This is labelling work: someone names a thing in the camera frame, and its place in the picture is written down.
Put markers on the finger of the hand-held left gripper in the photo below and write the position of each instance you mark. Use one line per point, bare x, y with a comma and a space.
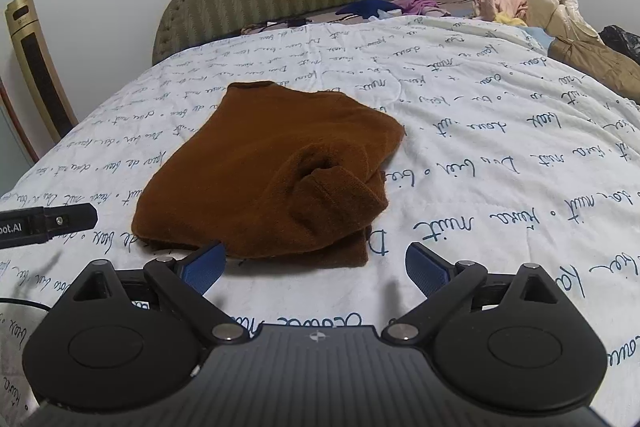
70, 218

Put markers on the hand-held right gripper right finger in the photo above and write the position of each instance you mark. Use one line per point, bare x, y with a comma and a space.
426, 268

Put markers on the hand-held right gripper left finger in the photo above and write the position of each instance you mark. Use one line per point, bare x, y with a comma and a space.
205, 268

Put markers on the brown knit sweater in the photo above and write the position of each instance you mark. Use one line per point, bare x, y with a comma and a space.
260, 167

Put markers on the white script-printed quilt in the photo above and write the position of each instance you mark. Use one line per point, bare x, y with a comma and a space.
475, 132

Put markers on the gold tower air conditioner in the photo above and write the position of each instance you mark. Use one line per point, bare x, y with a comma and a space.
40, 67

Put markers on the light blue cloth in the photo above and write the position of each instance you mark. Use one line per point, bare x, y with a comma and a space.
390, 14

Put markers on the purple pink cloth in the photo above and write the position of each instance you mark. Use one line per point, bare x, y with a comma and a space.
422, 4

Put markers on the dark blue cloth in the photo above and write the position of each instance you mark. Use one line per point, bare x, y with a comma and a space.
365, 8

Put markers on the beige padded jacket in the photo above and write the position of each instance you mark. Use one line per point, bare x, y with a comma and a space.
580, 37

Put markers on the dark patterned cloth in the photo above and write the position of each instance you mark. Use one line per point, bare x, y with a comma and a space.
622, 39

